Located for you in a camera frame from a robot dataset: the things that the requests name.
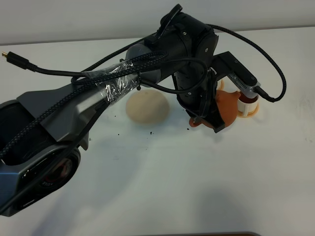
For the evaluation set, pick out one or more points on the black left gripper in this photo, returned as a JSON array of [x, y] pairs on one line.
[[190, 44]]

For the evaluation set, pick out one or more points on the brown clay teapot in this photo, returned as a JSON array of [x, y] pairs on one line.
[[226, 103]]

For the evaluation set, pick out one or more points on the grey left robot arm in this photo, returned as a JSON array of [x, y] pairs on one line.
[[41, 131]]

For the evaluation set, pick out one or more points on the near round wooden coaster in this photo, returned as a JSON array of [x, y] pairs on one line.
[[250, 114]]

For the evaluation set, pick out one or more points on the far white teacup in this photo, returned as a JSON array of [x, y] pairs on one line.
[[225, 85]]

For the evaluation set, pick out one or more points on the white teacup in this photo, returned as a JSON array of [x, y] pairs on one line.
[[225, 85], [246, 104]]

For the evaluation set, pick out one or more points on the near white teacup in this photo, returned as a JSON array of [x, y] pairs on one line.
[[246, 104]]

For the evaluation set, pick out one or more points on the large round beige trivet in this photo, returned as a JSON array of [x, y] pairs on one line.
[[147, 107]]

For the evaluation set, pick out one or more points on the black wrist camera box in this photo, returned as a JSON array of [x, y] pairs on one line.
[[226, 65]]

